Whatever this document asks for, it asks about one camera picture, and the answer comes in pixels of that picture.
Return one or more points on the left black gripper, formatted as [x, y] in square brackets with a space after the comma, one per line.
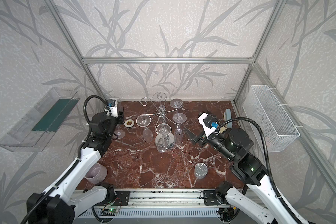
[120, 120]

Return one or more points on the white wire mesh basket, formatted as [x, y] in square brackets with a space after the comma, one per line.
[262, 106]

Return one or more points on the silver wire wine glass rack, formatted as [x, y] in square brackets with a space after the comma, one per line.
[161, 112]

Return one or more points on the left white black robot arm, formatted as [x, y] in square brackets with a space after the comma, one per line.
[55, 204]

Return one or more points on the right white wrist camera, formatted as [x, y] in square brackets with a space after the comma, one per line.
[209, 123]

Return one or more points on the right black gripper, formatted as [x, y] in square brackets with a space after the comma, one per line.
[201, 138]

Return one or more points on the clear plastic wall tray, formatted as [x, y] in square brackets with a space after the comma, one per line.
[21, 138]

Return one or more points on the aluminium frame crossbar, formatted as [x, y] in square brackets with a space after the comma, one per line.
[136, 60]

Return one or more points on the white tape roll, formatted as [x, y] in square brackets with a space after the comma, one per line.
[129, 123]

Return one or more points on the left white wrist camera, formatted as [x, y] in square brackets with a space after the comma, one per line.
[112, 107]

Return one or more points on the green mat in tray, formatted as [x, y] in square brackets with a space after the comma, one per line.
[56, 115]

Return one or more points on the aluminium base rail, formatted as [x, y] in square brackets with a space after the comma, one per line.
[177, 203]

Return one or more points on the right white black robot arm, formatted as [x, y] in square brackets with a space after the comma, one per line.
[251, 171]

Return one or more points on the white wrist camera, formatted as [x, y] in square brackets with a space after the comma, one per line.
[209, 123]
[112, 107]

